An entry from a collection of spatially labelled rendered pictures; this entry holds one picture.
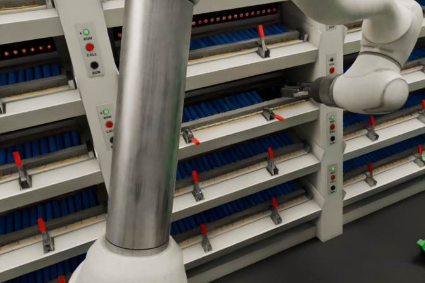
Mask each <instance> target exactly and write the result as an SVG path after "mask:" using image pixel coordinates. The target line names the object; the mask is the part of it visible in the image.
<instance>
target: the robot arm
mask: <svg viewBox="0 0 425 283"><path fill-rule="evenodd" d="M199 1H200V0H125V5H124V13H123V28H122V36H121V51H120V67H119V75H118V89H117V98H116V113H115V121H114V136H113V151H112V159H111V174H110V183H109V198H108V212H107V221H106V232H105V233H104V234H103V235H102V236H101V237H100V238H99V239H98V240H97V241H96V242H95V243H94V244H93V245H92V246H91V247H90V248H89V250H88V252H87V256H86V259H85V260H84V261H83V262H82V263H81V264H80V265H79V266H78V267H77V269H76V270H75V271H74V273H73V274H72V276H71V278H70V280H69V282H68V283H188V282H187V276H186V273H185V267H184V264H183V253H182V251H181V249H180V247H179V246H178V244H177V243H176V241H175V240H174V239H173V238H172V237H171V236H170V230H171V218H172V211H173V200H174V193H175V181H176V170H177V163H178V151H179V145H180V133H181V126H182V115H183V103H184V96H185V85H186V78H187V66H188V55H189V48H190V36H191V30H192V18H193V12H194V6H196V5H197V4H198V3H199ZM292 1H293V2H294V3H295V4H296V5H297V6H298V8H299V9H300V10H301V11H302V12H304V13H305V14H306V15H307V16H308V17H309V18H311V19H313V20H314V21H316V22H318V23H322V24H324V25H344V24H348V23H353V22H357V21H362V20H363V23H362V37H361V42H360V44H361V49H360V52H359V55H358V57H357V59H356V60H355V62H354V63H353V65H352V66H351V67H350V68H349V69H348V70H347V71H346V72H345V73H342V74H330V75H328V76H322V77H319V78H317V79H315V80H314V81H306V82H305V83H290V82H286V83H284V85H275V86H274V87H275V92H276V94H280V95H281V96H282V97H290V98H294V99H299V98H300V95H301V97H308V98H313V99H314V100H315V101H316V102H317V103H320V104H324V105H326V106H328V107H334V108H340V109H346V110H348V111H350V112H354V113H359V114H386V113H390V112H394V111H397V110H399V109H400V108H401V107H402V106H403V105H404V104H405V103H406V101H407V99H408V96H409V85H408V83H407V82H406V80H405V79H404V78H403V77H402V76H401V75H400V70H401V69H402V67H403V65H404V64H405V62H406V61H407V60H408V58H409V56H410V53H411V52H412V50H413V48H414V46H415V44H416V42H417V39H418V36H419V34H420V31H421V28H422V21H423V13H422V8H421V6H420V5H419V4H418V3H417V2H416V1H414V0H292Z"/></svg>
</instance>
